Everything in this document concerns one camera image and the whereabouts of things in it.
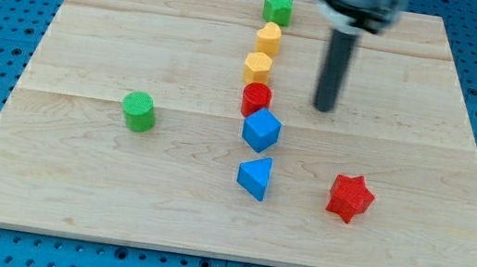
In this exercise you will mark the blue triangle block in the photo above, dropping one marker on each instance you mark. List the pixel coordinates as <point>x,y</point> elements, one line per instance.
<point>254,177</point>

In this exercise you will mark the red star block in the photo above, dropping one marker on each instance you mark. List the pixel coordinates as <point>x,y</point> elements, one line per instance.
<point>348,197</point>

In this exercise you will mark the green star block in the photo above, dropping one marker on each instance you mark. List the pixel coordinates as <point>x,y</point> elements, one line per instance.
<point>278,11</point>

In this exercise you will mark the blue cube block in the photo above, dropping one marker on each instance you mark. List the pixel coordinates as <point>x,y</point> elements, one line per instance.
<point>261,129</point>

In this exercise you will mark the red cylinder block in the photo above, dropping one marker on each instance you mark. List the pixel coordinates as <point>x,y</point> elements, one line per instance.
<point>255,96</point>

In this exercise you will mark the yellow hexagon block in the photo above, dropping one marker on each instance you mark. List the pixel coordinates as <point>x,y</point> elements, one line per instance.
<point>257,68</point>

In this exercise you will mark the light wooden board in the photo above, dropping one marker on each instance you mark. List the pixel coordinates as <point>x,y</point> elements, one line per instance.
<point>70,167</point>

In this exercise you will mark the yellow heart block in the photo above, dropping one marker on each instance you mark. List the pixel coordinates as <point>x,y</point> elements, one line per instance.
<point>268,39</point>

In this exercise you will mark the green cylinder block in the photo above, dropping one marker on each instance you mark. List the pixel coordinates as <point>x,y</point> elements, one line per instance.
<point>138,111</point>

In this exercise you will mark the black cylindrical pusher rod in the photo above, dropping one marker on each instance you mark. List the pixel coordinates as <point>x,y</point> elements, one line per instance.
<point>333,70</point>

